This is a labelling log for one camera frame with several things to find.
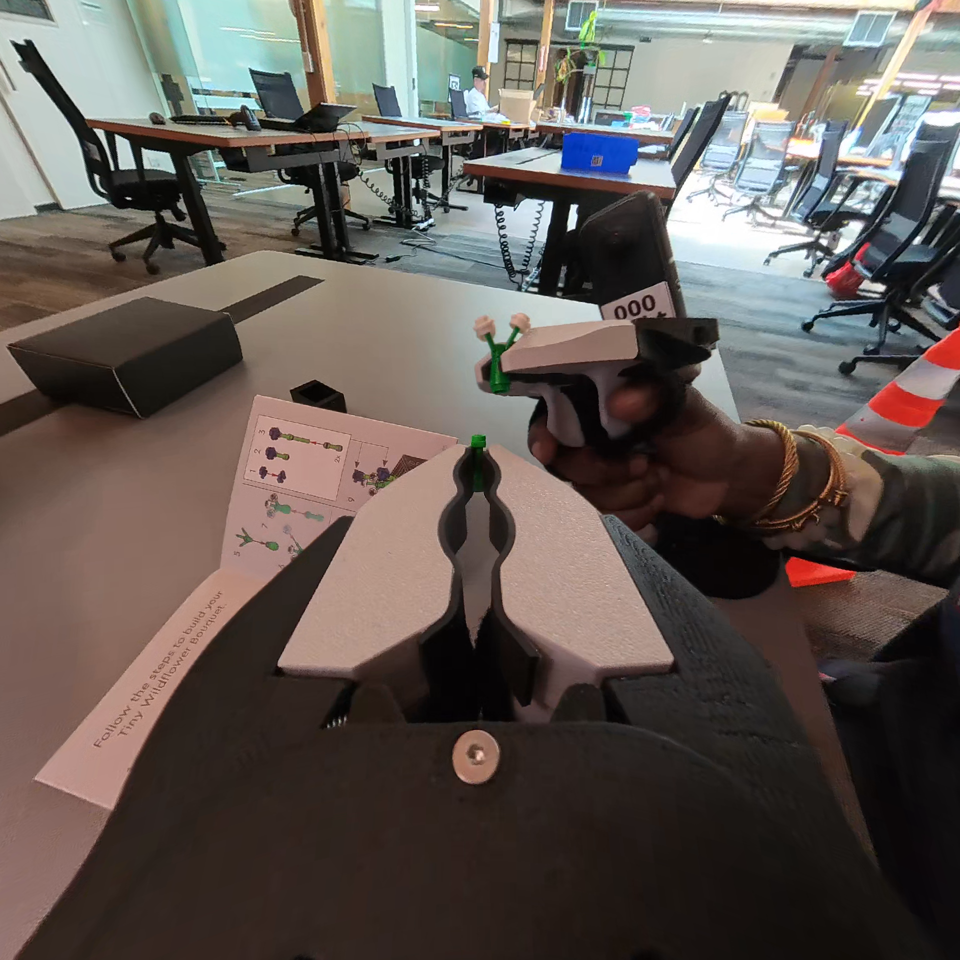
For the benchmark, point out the wooden table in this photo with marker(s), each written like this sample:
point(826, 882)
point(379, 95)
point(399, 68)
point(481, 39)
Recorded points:
point(225, 138)
point(570, 177)

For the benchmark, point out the grey desk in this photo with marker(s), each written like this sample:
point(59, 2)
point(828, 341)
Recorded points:
point(150, 495)

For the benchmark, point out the person's right forearm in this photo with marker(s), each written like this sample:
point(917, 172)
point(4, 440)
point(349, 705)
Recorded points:
point(900, 510)

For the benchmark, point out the black office chair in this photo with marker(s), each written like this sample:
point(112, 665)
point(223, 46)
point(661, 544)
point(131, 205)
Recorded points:
point(128, 180)
point(308, 128)
point(750, 165)
point(900, 225)

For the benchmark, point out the black square frame brick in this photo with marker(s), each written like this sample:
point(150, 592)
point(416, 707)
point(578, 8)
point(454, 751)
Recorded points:
point(318, 396)

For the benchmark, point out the small green toy brick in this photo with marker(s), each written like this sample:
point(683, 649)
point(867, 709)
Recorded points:
point(477, 446)

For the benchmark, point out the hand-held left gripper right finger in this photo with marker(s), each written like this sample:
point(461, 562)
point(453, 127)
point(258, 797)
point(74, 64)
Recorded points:
point(585, 585)

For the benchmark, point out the person's right hand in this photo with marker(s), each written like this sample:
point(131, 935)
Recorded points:
point(690, 465)

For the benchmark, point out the blue plastic crate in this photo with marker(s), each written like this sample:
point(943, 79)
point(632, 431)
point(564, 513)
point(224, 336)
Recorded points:
point(600, 153)

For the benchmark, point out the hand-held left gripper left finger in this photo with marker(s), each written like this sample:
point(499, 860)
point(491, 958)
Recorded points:
point(375, 593)

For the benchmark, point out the black mesh cushion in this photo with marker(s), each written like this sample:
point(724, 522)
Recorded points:
point(728, 563)

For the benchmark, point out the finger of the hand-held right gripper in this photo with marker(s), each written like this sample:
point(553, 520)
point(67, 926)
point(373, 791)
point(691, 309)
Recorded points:
point(578, 353)
point(573, 408)

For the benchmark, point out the white instruction booklet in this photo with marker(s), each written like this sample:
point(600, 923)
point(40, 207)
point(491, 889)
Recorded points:
point(165, 675)

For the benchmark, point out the matte black box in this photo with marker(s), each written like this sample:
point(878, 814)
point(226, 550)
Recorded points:
point(128, 353)

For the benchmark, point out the orange traffic cone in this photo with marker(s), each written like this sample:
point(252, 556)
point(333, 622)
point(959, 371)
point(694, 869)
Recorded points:
point(900, 413)

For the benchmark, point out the person's dark clothing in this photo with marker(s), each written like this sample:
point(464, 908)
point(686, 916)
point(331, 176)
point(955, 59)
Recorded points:
point(900, 750)

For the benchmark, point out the green toy stem brick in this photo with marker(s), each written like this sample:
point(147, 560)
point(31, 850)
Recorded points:
point(498, 365)

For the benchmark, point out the small white flower brick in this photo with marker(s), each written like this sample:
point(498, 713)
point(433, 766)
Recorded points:
point(485, 324)
point(519, 320)

